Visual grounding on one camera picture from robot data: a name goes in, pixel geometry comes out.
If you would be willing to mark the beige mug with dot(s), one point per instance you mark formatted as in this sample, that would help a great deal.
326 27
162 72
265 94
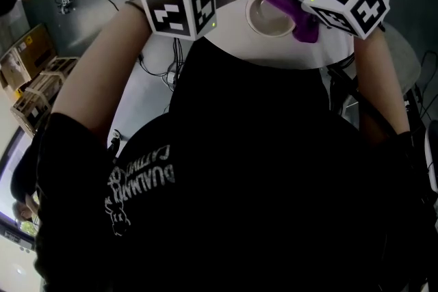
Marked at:
268 18

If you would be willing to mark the person's right forearm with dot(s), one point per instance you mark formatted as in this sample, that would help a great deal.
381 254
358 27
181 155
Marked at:
380 78

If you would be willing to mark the person's left forearm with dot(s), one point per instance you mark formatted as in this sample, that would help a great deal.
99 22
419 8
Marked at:
99 68

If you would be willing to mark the white power strip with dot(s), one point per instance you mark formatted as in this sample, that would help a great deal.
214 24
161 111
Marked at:
172 77

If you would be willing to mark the small black floor device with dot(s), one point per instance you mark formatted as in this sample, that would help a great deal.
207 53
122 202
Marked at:
65 4

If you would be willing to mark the wooden crate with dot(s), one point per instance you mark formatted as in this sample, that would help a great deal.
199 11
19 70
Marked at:
54 77
31 113

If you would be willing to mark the cardboard box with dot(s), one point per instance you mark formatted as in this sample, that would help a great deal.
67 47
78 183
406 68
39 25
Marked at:
27 54

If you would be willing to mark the white rounded object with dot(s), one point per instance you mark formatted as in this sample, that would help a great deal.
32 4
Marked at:
432 154

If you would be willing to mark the person's black printed shirt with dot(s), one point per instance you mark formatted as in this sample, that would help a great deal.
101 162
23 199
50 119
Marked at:
246 181

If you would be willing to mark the display screen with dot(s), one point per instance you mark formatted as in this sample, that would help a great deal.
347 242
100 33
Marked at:
8 181

